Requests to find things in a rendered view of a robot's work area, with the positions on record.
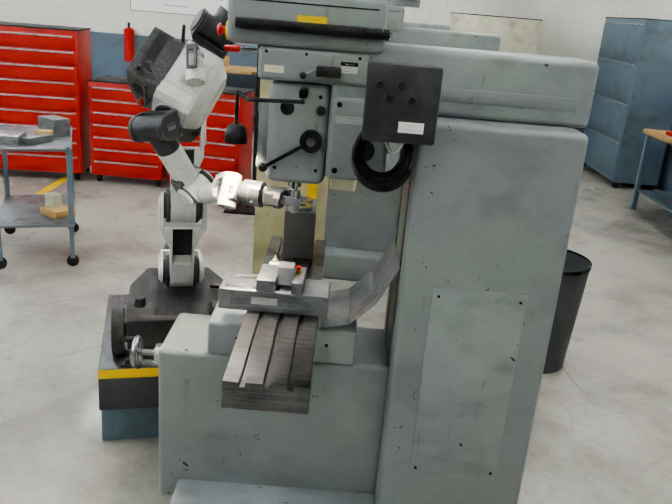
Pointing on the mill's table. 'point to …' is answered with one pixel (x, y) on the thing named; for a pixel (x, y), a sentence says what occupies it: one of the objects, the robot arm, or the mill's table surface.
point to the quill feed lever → (310, 141)
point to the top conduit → (312, 28)
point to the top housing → (341, 13)
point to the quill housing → (290, 122)
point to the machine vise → (306, 297)
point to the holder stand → (300, 230)
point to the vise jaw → (267, 281)
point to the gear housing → (296, 58)
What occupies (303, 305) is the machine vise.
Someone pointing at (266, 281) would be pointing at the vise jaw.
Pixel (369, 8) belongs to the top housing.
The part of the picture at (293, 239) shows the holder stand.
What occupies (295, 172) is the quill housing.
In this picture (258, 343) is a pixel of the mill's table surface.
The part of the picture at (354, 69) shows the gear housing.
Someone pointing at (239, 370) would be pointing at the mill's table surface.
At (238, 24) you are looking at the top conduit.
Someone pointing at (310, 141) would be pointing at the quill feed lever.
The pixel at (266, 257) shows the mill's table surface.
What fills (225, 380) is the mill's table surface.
